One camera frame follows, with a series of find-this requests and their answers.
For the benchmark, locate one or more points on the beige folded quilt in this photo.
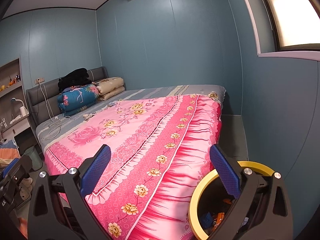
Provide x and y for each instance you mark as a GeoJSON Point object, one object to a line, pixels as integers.
{"type": "Point", "coordinates": [111, 87]}

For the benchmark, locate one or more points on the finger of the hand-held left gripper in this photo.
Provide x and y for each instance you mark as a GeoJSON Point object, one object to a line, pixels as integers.
{"type": "Point", "coordinates": [22, 165]}

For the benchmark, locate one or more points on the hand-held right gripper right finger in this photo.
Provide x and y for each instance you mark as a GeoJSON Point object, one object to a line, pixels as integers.
{"type": "Point", "coordinates": [225, 171]}

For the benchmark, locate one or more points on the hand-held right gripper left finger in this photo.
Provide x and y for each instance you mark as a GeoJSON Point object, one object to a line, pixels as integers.
{"type": "Point", "coordinates": [96, 170]}

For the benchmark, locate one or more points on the blue wrapper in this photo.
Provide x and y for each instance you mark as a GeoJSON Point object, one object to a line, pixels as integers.
{"type": "Point", "coordinates": [206, 218]}

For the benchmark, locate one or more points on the pale green wastebasket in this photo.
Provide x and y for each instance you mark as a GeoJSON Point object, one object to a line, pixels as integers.
{"type": "Point", "coordinates": [33, 157]}

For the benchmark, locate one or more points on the white desk lamp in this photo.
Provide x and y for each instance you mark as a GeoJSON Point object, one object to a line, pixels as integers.
{"type": "Point", "coordinates": [22, 110]}

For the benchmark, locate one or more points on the yellow patterned pillow corner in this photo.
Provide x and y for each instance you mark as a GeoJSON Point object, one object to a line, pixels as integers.
{"type": "Point", "coordinates": [213, 95]}

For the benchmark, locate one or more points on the pink floral blanket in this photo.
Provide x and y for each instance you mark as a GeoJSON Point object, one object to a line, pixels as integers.
{"type": "Point", "coordinates": [155, 135]}

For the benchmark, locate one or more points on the small white item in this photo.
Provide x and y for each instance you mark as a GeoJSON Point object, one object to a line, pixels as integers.
{"type": "Point", "coordinates": [88, 116]}

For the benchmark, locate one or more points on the white shoes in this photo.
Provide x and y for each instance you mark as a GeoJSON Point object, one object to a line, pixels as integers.
{"type": "Point", "coordinates": [26, 187]}

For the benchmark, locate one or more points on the black folded clothes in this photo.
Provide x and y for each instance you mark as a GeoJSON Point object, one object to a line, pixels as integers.
{"type": "Point", "coordinates": [75, 78]}

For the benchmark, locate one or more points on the window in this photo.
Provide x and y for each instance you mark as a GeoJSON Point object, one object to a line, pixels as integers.
{"type": "Point", "coordinates": [295, 12]}

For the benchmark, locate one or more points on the blue floral folded quilt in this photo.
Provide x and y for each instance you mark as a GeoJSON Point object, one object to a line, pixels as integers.
{"type": "Point", "coordinates": [77, 98]}

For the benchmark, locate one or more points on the black bin with yellow rim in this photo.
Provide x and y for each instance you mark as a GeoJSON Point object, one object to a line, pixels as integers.
{"type": "Point", "coordinates": [193, 205]}

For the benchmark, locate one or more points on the white shelf cabinet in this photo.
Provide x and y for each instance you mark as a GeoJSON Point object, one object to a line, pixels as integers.
{"type": "Point", "coordinates": [12, 127]}

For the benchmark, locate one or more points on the pile of clothes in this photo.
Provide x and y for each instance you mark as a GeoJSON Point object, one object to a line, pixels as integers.
{"type": "Point", "coordinates": [8, 152]}

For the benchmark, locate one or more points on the wall socket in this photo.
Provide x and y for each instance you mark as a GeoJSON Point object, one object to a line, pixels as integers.
{"type": "Point", "coordinates": [39, 80]}

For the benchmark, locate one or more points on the grey upholstered headboard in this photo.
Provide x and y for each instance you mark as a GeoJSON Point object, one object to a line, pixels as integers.
{"type": "Point", "coordinates": [37, 97]}

